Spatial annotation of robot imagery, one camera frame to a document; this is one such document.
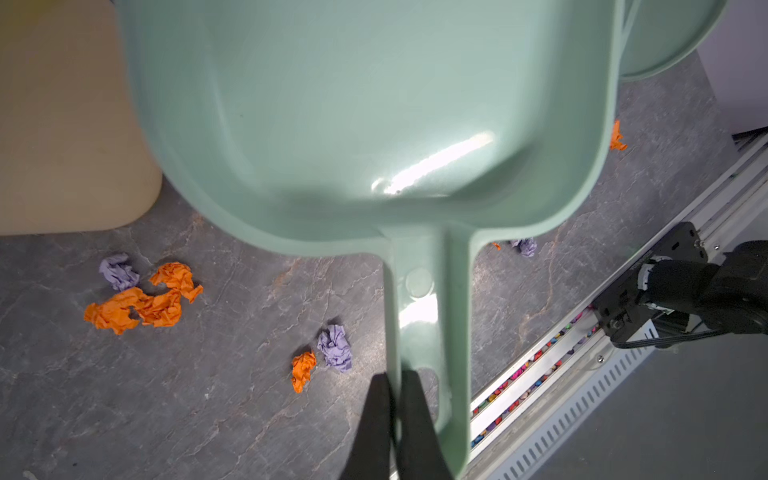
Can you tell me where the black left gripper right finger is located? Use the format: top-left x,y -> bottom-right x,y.
397,370 -> 453,480

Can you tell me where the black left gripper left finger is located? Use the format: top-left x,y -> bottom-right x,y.
340,373 -> 392,480

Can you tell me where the green plastic dustpan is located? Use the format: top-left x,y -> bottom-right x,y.
114,1 -> 625,478

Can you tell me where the green hand brush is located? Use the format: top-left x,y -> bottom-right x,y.
619,0 -> 728,82

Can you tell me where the orange paper scrap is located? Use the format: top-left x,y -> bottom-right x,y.
609,119 -> 628,151
83,262 -> 204,335
291,350 -> 317,394

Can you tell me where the beige bin yellow bag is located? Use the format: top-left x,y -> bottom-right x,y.
1,1 -> 163,236

